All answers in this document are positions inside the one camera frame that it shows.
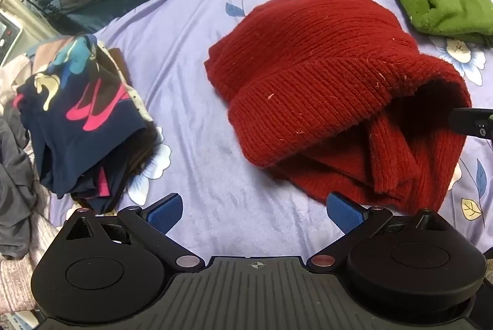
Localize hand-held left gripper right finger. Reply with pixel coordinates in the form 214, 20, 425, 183
307, 192, 449, 272

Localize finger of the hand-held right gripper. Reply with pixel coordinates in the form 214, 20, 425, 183
448, 107, 493, 140

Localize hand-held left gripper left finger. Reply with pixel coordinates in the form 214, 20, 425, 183
65, 193, 204, 272

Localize red knit sweater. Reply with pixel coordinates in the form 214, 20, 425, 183
204, 0, 473, 216

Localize dark grey clothes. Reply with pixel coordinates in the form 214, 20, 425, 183
0, 114, 44, 261

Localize dark brown garment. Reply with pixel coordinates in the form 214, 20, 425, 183
71, 47, 164, 215

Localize navy printed garment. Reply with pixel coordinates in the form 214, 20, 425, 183
13, 33, 149, 200

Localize purple floral bed sheet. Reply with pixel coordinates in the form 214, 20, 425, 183
39, 0, 493, 266

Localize pink knit cloth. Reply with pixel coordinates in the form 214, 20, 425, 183
0, 214, 59, 315

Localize white appliance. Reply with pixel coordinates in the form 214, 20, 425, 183
0, 10, 24, 66

